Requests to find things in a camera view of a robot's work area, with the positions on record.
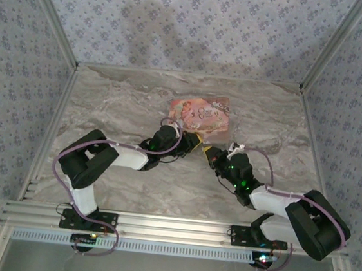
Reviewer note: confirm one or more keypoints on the pink printed storybook box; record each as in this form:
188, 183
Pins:
199, 114

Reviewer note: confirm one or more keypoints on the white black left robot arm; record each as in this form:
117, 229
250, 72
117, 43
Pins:
127, 157

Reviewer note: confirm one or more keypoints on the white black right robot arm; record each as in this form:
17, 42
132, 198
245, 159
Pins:
271, 201

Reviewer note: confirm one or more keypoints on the black controller board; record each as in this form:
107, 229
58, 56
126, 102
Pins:
263, 260
84, 238

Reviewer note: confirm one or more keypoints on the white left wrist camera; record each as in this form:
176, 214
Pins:
177, 132

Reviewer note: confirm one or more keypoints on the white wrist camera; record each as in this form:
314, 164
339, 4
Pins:
236, 147
177, 132

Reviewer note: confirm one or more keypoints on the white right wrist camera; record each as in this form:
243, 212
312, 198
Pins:
236, 147

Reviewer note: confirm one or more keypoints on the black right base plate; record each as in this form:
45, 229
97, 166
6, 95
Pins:
241, 235

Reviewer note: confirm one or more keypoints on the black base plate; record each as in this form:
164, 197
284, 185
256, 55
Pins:
241, 235
107, 223

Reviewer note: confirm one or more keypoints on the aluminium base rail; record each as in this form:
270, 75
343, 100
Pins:
171, 228

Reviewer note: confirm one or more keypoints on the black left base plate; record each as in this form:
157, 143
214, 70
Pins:
107, 223

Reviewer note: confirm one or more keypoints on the aluminium frame post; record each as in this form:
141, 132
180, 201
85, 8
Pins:
56, 15
332, 44

